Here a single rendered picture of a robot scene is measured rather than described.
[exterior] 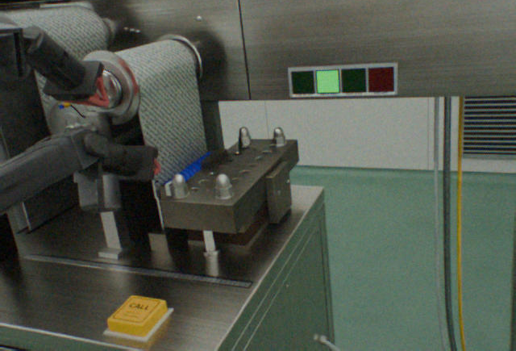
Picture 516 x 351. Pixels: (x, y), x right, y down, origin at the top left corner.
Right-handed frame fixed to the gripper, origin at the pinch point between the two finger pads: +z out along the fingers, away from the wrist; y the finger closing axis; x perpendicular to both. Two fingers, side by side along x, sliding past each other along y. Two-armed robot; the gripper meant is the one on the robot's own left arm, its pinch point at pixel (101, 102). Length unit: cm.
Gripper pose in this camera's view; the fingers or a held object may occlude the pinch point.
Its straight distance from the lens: 100.5
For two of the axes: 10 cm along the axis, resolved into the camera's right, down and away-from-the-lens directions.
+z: 3.1, 3.9, 8.7
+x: 1.7, -9.2, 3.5
